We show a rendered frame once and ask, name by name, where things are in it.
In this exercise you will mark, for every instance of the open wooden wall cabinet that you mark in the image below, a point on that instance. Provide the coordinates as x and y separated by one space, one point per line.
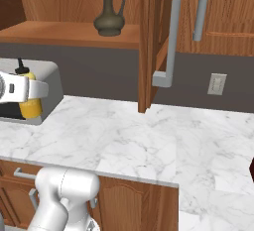
69 33

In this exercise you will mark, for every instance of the wooden drawer front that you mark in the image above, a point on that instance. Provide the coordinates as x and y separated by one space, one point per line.
10 170

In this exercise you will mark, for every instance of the wooden base cupboard door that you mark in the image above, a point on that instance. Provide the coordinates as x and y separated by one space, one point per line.
135 205
13 205

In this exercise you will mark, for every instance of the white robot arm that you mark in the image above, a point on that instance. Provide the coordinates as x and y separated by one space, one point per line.
63 188

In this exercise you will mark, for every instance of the dark red object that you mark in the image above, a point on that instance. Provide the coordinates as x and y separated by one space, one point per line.
252 170

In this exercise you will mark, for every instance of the white wall outlet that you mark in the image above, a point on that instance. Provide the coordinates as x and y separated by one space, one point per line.
217 84

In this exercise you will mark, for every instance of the closed wooden cabinet door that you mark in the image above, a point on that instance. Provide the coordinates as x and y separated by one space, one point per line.
228 10

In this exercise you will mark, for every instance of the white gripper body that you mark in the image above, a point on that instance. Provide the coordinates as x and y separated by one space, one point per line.
38 89

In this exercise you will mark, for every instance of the yellow mustard bottle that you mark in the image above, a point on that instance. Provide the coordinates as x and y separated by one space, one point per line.
30 107

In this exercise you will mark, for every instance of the open wooden cabinet door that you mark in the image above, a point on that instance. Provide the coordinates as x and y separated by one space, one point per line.
147 43

